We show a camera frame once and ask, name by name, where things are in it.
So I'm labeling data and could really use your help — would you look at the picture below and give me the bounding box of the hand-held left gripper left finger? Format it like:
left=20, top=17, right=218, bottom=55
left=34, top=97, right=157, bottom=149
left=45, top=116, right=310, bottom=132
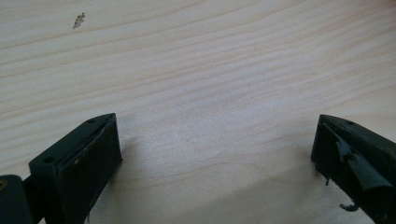
left=28, top=112, right=123, bottom=224

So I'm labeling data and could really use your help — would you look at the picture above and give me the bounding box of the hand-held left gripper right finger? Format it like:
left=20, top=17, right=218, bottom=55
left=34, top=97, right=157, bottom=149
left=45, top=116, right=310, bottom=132
left=310, top=113, right=396, bottom=224

